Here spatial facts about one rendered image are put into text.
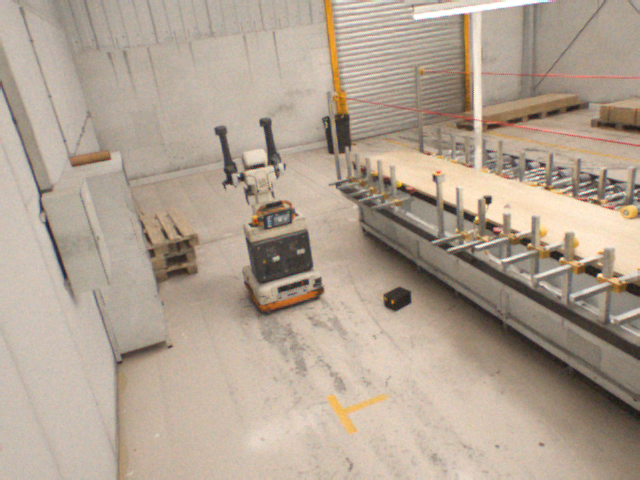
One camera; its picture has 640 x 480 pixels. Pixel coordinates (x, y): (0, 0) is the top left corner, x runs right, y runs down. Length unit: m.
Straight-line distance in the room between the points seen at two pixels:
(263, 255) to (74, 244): 1.80
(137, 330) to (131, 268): 0.54
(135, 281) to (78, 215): 1.25
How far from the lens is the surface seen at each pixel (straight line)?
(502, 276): 3.62
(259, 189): 4.77
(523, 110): 11.72
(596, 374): 3.70
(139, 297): 4.46
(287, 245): 4.63
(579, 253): 3.45
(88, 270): 3.40
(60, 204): 3.28
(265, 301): 4.69
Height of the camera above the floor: 2.33
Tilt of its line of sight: 22 degrees down
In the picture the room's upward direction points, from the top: 8 degrees counter-clockwise
